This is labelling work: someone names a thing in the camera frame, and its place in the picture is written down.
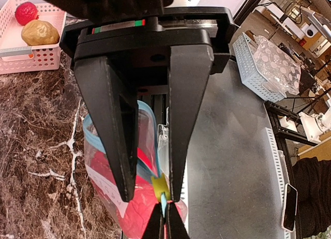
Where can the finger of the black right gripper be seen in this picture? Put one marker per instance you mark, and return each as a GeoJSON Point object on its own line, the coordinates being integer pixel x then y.
{"type": "Point", "coordinates": [113, 108]}
{"type": "Point", "coordinates": [188, 76]}

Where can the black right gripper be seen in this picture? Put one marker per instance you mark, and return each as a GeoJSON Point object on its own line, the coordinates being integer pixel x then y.
{"type": "Point", "coordinates": [140, 50]}

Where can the brown toy kiwi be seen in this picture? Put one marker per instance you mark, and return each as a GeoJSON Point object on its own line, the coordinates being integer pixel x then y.
{"type": "Point", "coordinates": [37, 33]}

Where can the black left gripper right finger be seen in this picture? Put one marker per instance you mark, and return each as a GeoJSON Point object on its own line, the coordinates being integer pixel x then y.
{"type": "Point", "coordinates": [174, 224]}

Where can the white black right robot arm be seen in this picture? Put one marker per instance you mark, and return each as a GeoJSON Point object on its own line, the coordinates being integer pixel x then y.
{"type": "Point", "coordinates": [105, 11]}

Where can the white smartphone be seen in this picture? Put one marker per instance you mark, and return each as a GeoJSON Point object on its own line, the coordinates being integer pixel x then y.
{"type": "Point", "coordinates": [289, 208]}

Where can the clear dotted plastic bag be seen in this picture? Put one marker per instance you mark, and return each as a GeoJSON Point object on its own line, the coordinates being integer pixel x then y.
{"type": "Point", "coordinates": [282, 73]}

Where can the blue perforated basket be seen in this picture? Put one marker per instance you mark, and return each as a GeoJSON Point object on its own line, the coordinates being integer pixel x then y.
{"type": "Point", "coordinates": [249, 74]}

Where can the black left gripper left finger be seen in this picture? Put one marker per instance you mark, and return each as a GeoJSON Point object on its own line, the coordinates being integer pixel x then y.
{"type": "Point", "coordinates": [155, 225]}

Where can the red toy apple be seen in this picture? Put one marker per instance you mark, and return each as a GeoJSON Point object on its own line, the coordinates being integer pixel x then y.
{"type": "Point", "coordinates": [133, 216]}

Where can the large clear zip bag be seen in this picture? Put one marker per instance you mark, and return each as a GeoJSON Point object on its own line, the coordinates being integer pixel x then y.
{"type": "Point", "coordinates": [149, 164]}

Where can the white slotted cable duct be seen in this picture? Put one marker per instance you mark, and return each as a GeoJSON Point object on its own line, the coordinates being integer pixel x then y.
{"type": "Point", "coordinates": [277, 181]}

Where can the red toy strawberry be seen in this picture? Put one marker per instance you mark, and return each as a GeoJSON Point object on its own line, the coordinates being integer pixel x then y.
{"type": "Point", "coordinates": [25, 13]}

